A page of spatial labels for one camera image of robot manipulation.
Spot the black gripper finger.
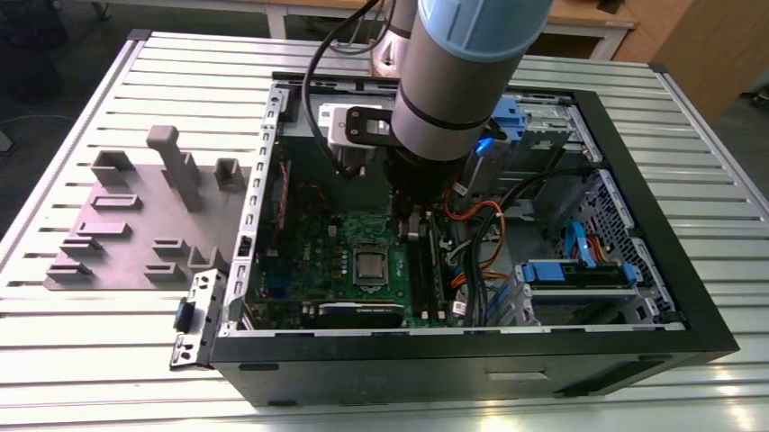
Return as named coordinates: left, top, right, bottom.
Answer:
left=393, top=193, right=432, bottom=244

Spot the silver square CPU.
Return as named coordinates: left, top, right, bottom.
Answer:
left=358, top=254, right=388, bottom=277

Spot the black RAM slot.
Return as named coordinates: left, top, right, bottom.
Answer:
left=422, top=211, right=452, bottom=321
left=404, top=238, right=429, bottom=321

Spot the metal socket cover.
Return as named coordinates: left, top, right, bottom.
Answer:
left=352, top=242, right=393, bottom=289

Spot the green motherboard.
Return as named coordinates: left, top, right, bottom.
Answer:
left=246, top=209, right=464, bottom=329

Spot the grey power supply unit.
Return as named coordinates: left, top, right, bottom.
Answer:
left=277, top=92, right=396, bottom=212

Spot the grey metal drive cage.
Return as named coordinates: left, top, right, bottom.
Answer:
left=465, top=92, right=607, bottom=199

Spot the blue plastic disk carrier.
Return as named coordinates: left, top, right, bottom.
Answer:
left=492, top=96, right=532, bottom=146

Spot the black graphics card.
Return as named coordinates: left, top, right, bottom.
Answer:
left=299, top=300, right=405, bottom=329

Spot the hard disk in blue carrier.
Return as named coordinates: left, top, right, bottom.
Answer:
left=514, top=259, right=639, bottom=289

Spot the blue VGA port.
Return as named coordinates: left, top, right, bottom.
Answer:
left=267, top=274, right=294, bottom=301

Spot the grey metal disk bay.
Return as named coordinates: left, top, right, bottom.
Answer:
left=510, top=258, right=687, bottom=328

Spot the black PC case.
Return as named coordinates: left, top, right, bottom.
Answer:
left=207, top=70, right=741, bottom=409

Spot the grey parts rack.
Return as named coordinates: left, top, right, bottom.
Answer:
left=42, top=124, right=258, bottom=293

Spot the wooden desk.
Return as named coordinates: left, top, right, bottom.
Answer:
left=544, top=0, right=640, bottom=62

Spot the wooden cabinet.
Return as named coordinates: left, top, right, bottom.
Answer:
left=612, top=0, right=764, bottom=122

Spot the black chair base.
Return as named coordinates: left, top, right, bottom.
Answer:
left=741, top=78, right=769, bottom=110

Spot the black office chair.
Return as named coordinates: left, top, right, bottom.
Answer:
left=0, top=0, right=71, bottom=107

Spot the orange wire bundle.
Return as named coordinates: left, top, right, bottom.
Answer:
left=444, top=200, right=513, bottom=290

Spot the blue flat data cable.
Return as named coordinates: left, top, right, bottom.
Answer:
left=564, top=219, right=604, bottom=267

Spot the black camera cable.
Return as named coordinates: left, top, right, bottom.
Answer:
left=302, top=0, right=386, bottom=179

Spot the grey hanging cable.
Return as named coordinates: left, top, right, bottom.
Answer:
left=329, top=38, right=381, bottom=56

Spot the grey metal retainer bracket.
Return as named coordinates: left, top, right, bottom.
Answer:
left=169, top=268, right=219, bottom=371

